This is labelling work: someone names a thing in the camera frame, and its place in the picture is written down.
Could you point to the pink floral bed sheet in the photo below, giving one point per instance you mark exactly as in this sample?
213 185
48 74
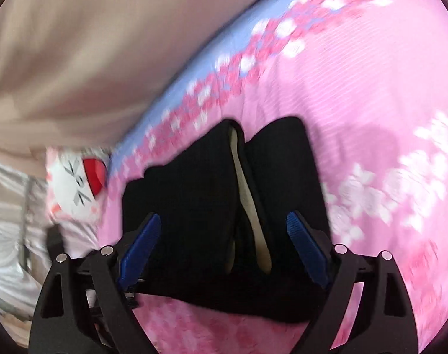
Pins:
356 99

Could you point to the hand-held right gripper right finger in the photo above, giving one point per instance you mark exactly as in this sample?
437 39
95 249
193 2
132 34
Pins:
309 247

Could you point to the beige cloth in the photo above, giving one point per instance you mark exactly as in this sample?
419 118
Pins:
80 44

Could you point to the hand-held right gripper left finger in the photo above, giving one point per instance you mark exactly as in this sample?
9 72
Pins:
139 247

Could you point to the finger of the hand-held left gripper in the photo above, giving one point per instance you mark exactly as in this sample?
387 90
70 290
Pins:
55 239

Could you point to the white cat face pillow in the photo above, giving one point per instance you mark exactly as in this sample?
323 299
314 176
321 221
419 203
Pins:
69 191

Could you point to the black pants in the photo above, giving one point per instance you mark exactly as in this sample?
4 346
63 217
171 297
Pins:
194 199

